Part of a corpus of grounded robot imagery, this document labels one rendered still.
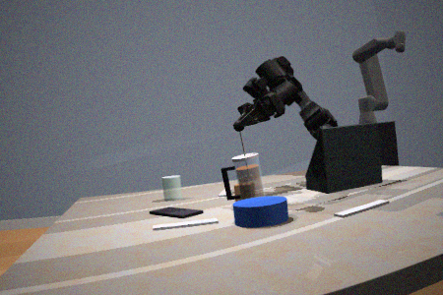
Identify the french press coffee maker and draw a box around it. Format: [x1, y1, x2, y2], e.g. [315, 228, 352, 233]
[221, 120, 266, 201]

